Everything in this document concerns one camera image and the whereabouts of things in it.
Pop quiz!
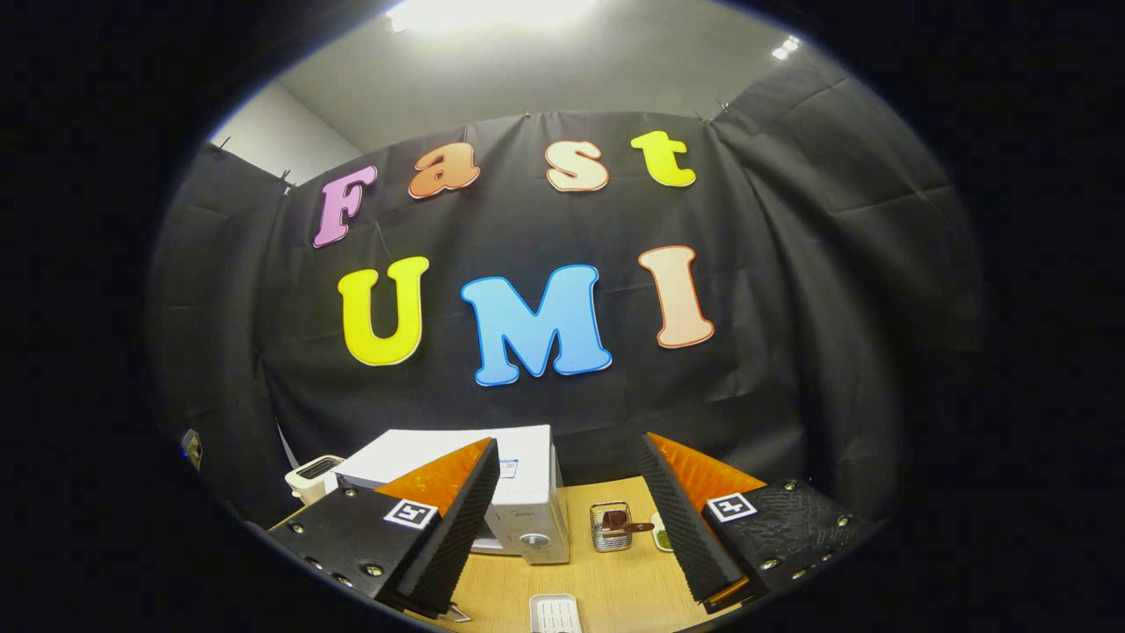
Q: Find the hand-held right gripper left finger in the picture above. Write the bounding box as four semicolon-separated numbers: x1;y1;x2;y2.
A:
266;437;502;619

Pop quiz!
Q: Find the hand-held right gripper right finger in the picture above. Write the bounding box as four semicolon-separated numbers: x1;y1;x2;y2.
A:
635;431;877;615

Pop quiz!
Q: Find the white microwave oven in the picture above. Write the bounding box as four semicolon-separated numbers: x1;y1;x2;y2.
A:
325;425;570;565

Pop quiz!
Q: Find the metal mesh utensil holder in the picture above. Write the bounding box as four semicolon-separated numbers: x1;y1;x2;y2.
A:
589;501;634;553

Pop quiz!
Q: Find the white toaster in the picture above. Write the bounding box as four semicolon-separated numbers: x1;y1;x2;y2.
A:
285;455;345;506

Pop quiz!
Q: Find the white rectangular tray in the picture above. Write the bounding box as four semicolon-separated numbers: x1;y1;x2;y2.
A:
528;593;584;633

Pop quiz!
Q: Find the large ceiling light panel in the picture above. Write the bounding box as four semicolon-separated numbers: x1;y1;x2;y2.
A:
385;0;599;34

